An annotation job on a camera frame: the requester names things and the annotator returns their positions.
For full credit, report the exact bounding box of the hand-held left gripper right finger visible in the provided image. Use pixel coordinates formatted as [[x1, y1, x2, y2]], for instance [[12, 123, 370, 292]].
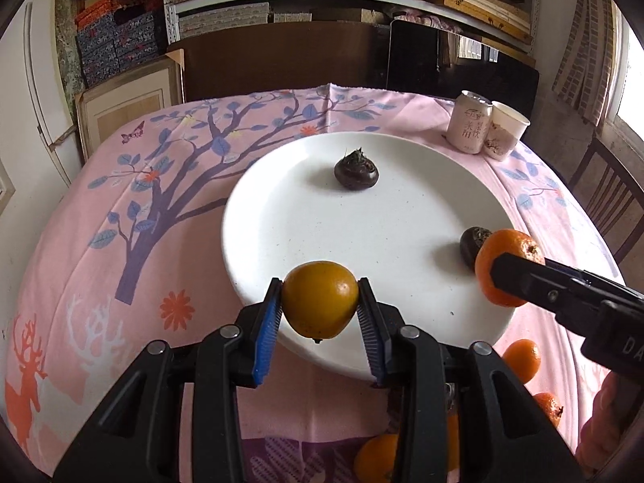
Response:
[[356, 277, 584, 483]]

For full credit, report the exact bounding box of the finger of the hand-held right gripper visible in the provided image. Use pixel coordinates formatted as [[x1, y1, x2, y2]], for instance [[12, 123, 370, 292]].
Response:
[[490, 253, 612, 320], [543, 258, 644, 303]]

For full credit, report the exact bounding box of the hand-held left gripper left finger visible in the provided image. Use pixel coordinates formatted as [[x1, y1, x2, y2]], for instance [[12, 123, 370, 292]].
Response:
[[53, 278, 283, 483]]

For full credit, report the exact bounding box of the large orange mandarin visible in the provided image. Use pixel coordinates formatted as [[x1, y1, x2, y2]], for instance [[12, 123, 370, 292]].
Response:
[[474, 229, 545, 308]]

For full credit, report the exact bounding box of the small dark water chestnut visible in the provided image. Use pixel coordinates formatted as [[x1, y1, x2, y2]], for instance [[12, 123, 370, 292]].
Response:
[[459, 226, 494, 271], [334, 147, 380, 191]]

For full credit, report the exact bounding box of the greenish yellow round fruit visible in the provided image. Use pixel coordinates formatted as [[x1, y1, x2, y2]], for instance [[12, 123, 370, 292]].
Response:
[[282, 260, 359, 340]]

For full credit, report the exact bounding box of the small spotted orange mandarin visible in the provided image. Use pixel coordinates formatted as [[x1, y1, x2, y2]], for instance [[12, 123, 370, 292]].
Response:
[[532, 391, 564, 428]]

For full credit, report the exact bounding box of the white round plate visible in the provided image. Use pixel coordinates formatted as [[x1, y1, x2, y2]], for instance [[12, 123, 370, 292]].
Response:
[[223, 132, 519, 382]]

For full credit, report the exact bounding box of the yellow orange round fruit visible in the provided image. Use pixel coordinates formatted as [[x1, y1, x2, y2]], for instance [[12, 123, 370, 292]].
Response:
[[353, 433, 400, 483]]

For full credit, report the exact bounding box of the person's right hand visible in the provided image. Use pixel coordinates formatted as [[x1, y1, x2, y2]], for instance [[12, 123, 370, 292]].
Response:
[[578, 371, 639, 479]]

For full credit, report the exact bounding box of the dark wooden chair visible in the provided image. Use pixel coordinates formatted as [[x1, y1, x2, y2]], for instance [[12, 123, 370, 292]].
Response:
[[568, 136, 644, 262]]

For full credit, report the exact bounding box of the pink printed tablecloth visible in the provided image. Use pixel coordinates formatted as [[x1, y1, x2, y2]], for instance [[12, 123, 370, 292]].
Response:
[[0, 83, 627, 483]]

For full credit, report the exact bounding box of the white paper cup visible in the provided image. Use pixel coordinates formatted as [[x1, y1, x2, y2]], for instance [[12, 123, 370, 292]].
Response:
[[483, 101, 531, 162]]

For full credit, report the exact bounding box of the pale drink can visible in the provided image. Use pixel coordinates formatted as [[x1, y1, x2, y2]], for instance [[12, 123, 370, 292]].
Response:
[[447, 91, 494, 154]]

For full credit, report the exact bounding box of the bright window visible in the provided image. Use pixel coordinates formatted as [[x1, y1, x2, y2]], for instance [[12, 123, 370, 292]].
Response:
[[611, 10, 644, 129]]

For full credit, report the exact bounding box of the black glossy panel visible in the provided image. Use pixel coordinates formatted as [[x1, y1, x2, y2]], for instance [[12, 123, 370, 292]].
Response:
[[387, 20, 540, 118]]

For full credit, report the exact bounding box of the checked beige curtain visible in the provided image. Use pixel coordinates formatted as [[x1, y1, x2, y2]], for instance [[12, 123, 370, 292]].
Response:
[[551, 0, 625, 128]]

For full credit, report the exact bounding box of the stack of yellow flat boxes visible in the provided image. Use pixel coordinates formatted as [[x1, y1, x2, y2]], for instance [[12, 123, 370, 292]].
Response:
[[442, 0, 534, 43]]

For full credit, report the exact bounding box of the brown wooden board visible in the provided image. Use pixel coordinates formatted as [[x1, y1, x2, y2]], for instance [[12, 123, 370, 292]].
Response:
[[166, 23, 390, 104]]

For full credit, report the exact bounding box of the white door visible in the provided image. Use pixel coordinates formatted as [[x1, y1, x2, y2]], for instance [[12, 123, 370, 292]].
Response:
[[24, 2, 77, 187]]

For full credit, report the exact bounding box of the stack of blue floral boxes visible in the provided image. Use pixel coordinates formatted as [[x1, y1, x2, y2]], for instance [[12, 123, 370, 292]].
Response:
[[75, 10, 167, 87]]

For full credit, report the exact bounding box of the white metal shelf rack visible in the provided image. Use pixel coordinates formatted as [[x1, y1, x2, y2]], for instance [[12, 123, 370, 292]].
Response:
[[161, 0, 540, 56]]

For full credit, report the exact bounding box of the stack of orange patterned boxes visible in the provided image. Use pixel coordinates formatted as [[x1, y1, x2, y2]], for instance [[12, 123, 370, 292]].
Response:
[[74, 0, 122, 28]]

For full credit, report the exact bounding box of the light wooden picture frame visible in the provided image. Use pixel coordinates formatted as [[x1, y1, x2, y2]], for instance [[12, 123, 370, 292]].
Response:
[[75, 58, 183, 158]]

